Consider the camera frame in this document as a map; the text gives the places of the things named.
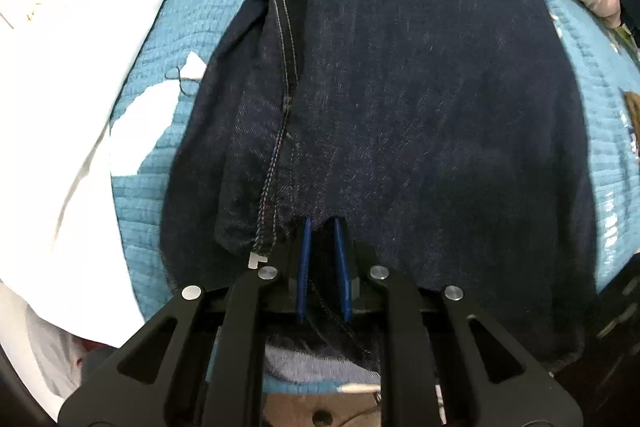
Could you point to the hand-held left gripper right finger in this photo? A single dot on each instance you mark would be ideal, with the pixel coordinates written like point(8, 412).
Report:
point(342, 267)

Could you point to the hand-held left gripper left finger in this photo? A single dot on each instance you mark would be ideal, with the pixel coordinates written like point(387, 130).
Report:
point(304, 267)

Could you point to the dark blue denim jeans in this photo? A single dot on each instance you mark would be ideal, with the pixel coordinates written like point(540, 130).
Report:
point(425, 107)

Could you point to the white stick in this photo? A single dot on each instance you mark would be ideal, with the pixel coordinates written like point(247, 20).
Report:
point(357, 388)

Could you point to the teal quilted blanket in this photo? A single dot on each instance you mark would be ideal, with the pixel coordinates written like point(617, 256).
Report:
point(150, 232)

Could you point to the white bed sheet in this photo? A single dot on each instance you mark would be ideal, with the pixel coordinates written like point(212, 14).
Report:
point(65, 107)

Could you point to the brown object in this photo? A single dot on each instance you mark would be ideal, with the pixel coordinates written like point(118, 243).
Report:
point(633, 109)

